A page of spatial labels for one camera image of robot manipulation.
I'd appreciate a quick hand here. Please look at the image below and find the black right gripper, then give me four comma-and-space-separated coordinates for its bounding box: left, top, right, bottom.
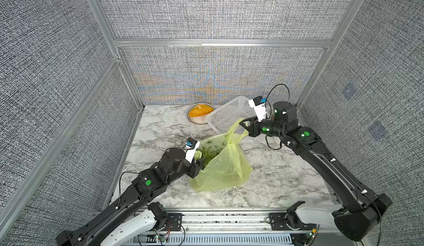
240, 115, 290, 142

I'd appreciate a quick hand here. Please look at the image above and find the pineapple with green crown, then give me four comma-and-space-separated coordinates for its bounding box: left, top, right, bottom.
199, 140, 227, 170

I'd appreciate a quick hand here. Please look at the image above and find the yellow-green avocado plastic bag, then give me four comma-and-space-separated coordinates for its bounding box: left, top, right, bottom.
189, 119, 253, 192

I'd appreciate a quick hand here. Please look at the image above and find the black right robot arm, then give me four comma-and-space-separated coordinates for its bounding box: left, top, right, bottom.
239, 97, 392, 242

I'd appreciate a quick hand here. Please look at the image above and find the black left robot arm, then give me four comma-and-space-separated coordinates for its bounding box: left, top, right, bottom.
56, 148, 202, 246

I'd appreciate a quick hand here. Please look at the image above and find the white perforated plastic basket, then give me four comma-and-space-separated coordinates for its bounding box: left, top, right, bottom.
206, 96, 256, 134

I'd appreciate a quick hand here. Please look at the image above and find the bowl with orange food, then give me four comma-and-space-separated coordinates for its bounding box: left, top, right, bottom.
187, 102, 215, 125

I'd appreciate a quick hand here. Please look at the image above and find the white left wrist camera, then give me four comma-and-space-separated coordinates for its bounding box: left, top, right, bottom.
183, 137, 200, 163

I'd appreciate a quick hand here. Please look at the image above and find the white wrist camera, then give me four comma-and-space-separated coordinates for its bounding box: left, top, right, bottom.
248, 96, 267, 122
183, 137, 200, 163

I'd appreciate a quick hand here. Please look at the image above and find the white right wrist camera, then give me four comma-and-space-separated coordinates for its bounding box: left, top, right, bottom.
248, 96, 267, 122

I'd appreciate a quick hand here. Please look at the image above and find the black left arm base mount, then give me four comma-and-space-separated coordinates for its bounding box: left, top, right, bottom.
150, 213, 183, 232

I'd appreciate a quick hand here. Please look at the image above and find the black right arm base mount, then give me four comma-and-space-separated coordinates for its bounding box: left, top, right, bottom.
267, 212, 318, 231

